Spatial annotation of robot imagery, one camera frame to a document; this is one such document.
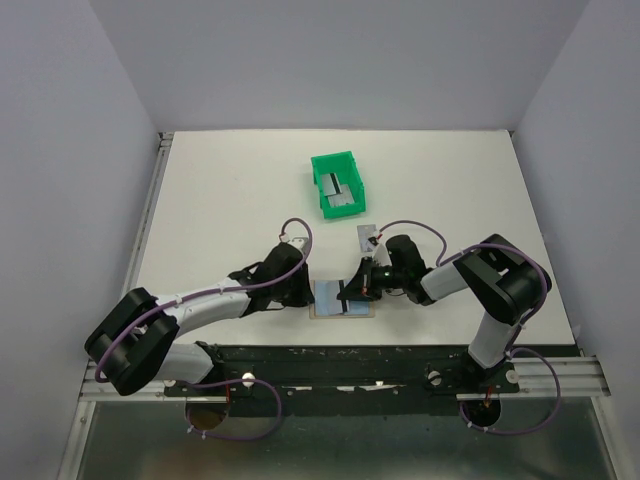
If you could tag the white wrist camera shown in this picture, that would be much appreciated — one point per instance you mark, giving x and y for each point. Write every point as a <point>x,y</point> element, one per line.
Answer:
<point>377,250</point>
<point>301,243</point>

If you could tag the green plastic bin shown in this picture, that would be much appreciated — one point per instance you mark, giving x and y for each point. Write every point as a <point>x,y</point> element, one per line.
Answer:
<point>343,164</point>

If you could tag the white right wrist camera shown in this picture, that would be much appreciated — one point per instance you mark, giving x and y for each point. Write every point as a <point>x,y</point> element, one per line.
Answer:
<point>377,250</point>

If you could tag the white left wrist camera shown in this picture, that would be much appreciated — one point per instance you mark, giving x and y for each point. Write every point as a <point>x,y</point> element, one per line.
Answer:
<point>301,243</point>

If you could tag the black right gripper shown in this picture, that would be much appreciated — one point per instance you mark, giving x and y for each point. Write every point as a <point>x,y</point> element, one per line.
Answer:
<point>360,287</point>

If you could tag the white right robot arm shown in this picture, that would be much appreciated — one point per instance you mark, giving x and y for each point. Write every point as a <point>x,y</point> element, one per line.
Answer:
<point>508,284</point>

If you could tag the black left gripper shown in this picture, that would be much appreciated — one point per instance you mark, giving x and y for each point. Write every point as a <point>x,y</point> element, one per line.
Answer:
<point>305,295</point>

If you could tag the aluminium frame rail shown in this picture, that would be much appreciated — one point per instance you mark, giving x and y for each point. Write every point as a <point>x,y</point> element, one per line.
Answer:
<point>530,378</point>

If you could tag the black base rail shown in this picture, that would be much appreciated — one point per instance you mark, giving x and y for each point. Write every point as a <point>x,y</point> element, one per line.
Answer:
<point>317,380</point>

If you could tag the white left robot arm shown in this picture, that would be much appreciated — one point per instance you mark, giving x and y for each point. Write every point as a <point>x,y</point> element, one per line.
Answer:
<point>136,342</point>

